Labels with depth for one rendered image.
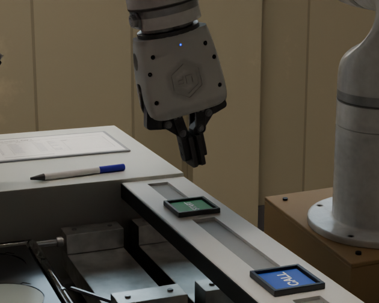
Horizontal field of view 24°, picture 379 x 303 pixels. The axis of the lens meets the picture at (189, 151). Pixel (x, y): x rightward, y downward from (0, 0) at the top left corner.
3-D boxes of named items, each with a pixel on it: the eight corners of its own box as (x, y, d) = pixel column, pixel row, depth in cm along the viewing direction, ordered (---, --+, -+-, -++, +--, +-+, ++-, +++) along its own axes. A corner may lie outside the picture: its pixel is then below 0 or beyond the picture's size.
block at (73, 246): (67, 255, 117) (66, 234, 117) (61, 246, 120) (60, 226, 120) (124, 247, 120) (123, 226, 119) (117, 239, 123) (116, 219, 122)
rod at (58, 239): (32, 251, 116) (32, 241, 116) (30, 248, 118) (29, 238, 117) (66, 247, 118) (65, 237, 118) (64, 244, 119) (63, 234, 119)
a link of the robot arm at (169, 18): (136, 14, 98) (142, 40, 99) (208, -4, 101) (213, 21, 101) (115, 9, 105) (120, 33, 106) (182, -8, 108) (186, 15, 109)
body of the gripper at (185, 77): (135, 33, 99) (156, 127, 102) (217, 12, 102) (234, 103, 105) (116, 27, 106) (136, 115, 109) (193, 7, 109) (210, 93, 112)
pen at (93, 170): (31, 175, 120) (125, 164, 126) (29, 174, 121) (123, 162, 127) (31, 183, 120) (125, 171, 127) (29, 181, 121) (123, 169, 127)
